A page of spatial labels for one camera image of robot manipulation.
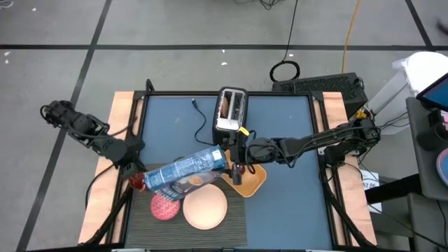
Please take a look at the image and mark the cream round plate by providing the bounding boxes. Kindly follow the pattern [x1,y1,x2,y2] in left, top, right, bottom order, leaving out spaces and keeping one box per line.
[182,183,229,231]

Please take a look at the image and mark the black floor cable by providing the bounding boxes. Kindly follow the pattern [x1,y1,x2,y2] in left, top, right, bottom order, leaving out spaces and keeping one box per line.
[269,0,302,83]

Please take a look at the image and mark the wooden table side board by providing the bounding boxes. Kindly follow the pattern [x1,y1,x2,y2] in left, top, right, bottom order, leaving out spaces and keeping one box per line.
[321,91,379,246]
[77,91,136,245]

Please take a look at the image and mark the black computer tower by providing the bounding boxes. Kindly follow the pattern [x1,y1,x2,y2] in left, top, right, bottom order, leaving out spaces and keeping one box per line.
[272,71,369,118]

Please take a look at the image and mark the white paper sheet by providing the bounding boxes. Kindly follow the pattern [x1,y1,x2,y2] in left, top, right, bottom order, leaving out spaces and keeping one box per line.
[359,169,384,214]

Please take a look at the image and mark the grey desk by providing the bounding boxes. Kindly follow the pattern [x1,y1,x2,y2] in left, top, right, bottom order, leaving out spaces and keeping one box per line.
[405,97,448,202]

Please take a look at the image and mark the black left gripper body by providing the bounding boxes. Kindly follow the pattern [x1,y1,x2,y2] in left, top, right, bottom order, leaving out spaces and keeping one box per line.
[120,158,148,181]

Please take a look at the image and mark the yellow floor cable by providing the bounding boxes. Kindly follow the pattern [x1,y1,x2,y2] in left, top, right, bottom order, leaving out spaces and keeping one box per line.
[341,0,362,75]

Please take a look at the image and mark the grey woven placemat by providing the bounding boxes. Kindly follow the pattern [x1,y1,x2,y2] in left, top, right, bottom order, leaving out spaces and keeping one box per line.
[125,162,249,249]

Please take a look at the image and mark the black aluminium table frame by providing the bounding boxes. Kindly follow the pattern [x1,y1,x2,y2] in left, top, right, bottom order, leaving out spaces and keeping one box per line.
[83,78,377,251]

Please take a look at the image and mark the black toaster power cable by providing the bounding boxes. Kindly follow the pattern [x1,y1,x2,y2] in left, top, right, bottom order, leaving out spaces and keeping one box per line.
[190,98,216,146]

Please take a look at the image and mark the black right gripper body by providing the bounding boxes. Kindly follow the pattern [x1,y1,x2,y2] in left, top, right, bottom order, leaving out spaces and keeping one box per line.
[226,134,250,160]

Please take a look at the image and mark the blue frosted flakes cereal box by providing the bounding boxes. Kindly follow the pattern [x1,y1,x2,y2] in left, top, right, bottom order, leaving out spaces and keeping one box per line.
[143,143,228,202]

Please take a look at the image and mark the dark tablet screen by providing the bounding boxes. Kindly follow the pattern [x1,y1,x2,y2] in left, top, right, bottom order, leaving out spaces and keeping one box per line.
[415,72,448,113]

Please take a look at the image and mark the black two-slot toaster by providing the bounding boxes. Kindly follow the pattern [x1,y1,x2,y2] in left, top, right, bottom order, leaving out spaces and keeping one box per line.
[211,86,250,146]

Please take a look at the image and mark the white bag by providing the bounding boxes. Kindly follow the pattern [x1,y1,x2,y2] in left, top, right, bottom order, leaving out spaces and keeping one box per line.
[391,51,448,97]

